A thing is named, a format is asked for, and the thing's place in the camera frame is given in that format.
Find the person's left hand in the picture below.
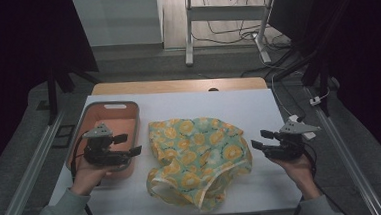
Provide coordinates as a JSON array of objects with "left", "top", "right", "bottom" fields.
[{"left": 67, "top": 154, "right": 127, "bottom": 198}]

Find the orange print tote bag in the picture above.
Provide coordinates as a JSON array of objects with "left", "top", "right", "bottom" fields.
[{"left": 141, "top": 113, "right": 257, "bottom": 215}]

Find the pink basket with grey rim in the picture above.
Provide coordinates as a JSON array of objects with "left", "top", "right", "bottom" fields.
[{"left": 61, "top": 99, "right": 145, "bottom": 183}]

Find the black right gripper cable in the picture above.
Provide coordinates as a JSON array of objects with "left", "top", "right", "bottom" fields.
[{"left": 300, "top": 137, "right": 353, "bottom": 215}]

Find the small white plug adapter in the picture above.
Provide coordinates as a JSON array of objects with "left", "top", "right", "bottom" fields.
[{"left": 309, "top": 95, "right": 323, "bottom": 107}]

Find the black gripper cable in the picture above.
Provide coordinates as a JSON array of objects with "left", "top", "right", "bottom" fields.
[
  {"left": 300, "top": 137, "right": 353, "bottom": 215},
  {"left": 68, "top": 132, "right": 99, "bottom": 189}
]

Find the white power strip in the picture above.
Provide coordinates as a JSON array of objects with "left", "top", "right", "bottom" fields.
[{"left": 287, "top": 113, "right": 317, "bottom": 143}]

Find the white cable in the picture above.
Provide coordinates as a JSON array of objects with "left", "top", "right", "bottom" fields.
[{"left": 258, "top": 47, "right": 333, "bottom": 119}]

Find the person's right hand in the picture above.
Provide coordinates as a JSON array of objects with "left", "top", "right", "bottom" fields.
[{"left": 269, "top": 152, "right": 322, "bottom": 204}]

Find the white table mat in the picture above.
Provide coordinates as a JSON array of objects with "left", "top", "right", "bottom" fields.
[{"left": 42, "top": 82, "right": 304, "bottom": 215}]

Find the black square floor frame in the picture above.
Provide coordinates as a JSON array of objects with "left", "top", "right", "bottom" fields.
[{"left": 50, "top": 123, "right": 79, "bottom": 150}]

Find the bundle of black floor cables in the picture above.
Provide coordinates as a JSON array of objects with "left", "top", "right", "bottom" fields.
[{"left": 190, "top": 0, "right": 293, "bottom": 50}]

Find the white cabinet panel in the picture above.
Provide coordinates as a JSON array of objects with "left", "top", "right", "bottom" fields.
[{"left": 72, "top": 0, "right": 165, "bottom": 49}]

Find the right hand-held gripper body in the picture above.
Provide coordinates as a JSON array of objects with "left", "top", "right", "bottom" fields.
[{"left": 260, "top": 118, "right": 324, "bottom": 163}]

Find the black metal stand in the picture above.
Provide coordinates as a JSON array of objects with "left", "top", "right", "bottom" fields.
[
  {"left": 269, "top": 41, "right": 342, "bottom": 120},
  {"left": 42, "top": 56, "right": 104, "bottom": 126}
]

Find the aluminium rail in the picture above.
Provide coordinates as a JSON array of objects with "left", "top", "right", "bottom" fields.
[
  {"left": 303, "top": 81, "right": 381, "bottom": 215},
  {"left": 0, "top": 109, "right": 72, "bottom": 215}
]

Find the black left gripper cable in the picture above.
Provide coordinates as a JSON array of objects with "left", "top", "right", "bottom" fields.
[{"left": 68, "top": 132, "right": 99, "bottom": 189}]

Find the white desk frame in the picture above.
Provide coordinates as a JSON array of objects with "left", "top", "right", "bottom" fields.
[{"left": 181, "top": 0, "right": 282, "bottom": 70}]

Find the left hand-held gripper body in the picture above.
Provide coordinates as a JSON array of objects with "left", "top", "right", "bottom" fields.
[{"left": 79, "top": 120, "right": 134, "bottom": 170}]

